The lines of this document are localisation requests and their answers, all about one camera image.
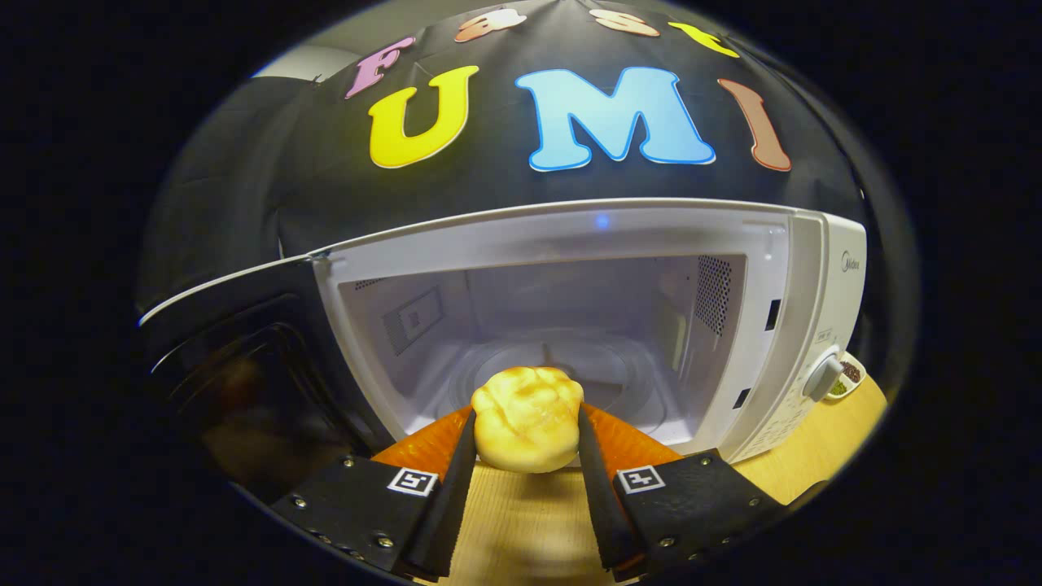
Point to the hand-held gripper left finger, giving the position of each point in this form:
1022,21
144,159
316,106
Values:
446,513

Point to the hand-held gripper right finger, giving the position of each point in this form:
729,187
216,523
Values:
602,505

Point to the white microwave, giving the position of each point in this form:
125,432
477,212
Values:
570,244

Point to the golden bread bun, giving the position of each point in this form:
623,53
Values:
527,419

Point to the white divided spice dish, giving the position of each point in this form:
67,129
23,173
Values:
851,373

